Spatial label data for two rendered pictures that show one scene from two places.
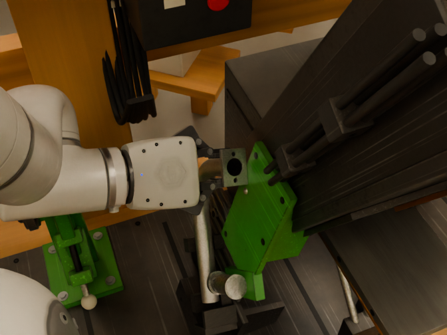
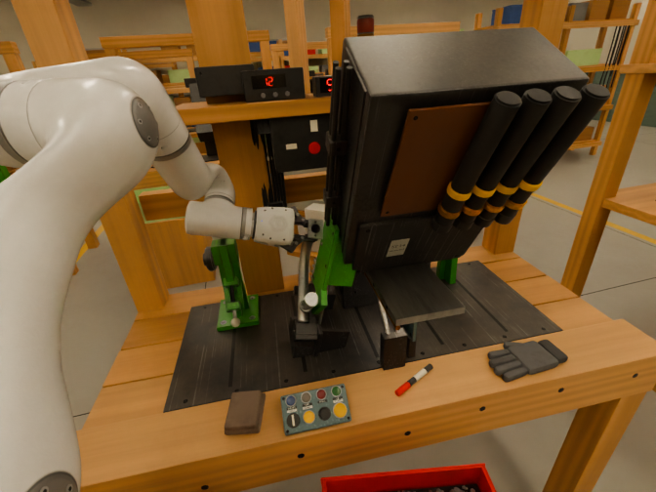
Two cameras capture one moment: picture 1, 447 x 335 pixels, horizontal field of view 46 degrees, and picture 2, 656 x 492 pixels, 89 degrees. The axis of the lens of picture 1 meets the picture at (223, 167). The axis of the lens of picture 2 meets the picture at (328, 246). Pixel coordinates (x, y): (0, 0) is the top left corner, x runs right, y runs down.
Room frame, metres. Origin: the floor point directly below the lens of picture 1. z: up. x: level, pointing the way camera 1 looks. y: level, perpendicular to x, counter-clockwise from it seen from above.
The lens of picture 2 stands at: (-0.28, -0.21, 1.60)
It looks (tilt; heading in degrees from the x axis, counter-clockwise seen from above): 28 degrees down; 12
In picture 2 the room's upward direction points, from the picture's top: 4 degrees counter-clockwise
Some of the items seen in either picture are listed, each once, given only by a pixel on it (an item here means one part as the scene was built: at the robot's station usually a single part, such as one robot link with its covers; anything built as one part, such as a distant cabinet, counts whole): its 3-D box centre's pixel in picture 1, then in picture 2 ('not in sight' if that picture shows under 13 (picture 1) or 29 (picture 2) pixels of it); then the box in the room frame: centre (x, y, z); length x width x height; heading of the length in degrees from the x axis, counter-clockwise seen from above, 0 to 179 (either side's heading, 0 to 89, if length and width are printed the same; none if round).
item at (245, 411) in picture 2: not in sight; (245, 410); (0.19, 0.11, 0.91); 0.10 x 0.08 x 0.03; 11
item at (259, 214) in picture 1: (273, 212); (336, 256); (0.48, -0.08, 1.17); 0.13 x 0.12 x 0.20; 111
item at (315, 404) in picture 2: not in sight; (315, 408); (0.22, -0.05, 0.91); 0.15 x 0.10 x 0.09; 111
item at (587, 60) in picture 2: not in sight; (542, 88); (6.12, -2.51, 1.14); 2.45 x 0.55 x 2.28; 115
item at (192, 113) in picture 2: not in sight; (331, 101); (0.80, -0.03, 1.52); 0.90 x 0.25 x 0.04; 111
